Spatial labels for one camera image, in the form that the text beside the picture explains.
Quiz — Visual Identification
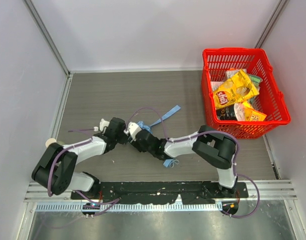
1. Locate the light blue folding umbrella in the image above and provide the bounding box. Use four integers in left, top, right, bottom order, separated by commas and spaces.
137, 105, 181, 168

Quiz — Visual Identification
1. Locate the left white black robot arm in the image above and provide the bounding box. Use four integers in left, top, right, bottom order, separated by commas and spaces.
31, 117, 128, 196

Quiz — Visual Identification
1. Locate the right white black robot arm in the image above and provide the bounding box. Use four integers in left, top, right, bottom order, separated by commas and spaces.
127, 122, 239, 195

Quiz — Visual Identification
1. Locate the green bottle beige cap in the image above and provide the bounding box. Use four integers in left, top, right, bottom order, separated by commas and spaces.
45, 138, 64, 147

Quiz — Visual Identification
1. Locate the black snack bag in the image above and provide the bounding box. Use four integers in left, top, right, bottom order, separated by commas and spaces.
216, 104, 238, 121

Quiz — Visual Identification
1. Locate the white red snack packet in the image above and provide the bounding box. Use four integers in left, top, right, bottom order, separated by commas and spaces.
210, 81, 223, 92

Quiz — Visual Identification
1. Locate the yellow orange snack bag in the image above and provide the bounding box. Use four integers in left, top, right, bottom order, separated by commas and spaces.
234, 101, 267, 122

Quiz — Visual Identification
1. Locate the yellow Lays chip bag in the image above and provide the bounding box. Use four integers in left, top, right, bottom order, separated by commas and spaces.
213, 69, 260, 110

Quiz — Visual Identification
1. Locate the red plastic shopping basket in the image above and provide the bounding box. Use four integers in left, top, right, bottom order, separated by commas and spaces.
201, 47, 291, 139

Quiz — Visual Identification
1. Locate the green snack packet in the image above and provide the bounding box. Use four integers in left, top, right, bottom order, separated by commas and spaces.
248, 74, 263, 87

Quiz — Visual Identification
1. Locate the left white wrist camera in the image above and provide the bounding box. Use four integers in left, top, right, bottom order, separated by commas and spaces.
93, 118, 110, 132

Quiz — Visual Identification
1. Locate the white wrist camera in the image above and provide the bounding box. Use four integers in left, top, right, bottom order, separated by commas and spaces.
93, 118, 110, 132
124, 122, 142, 141

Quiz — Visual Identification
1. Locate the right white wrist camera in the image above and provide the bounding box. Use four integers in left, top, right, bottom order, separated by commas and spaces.
124, 122, 142, 141

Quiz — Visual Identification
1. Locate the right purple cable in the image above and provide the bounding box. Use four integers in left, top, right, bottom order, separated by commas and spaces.
129, 106, 261, 221

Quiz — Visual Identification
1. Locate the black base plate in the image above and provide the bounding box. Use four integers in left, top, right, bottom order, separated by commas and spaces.
68, 180, 249, 205

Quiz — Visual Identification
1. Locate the aluminium front rail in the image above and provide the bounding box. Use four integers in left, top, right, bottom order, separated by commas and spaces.
35, 201, 222, 213

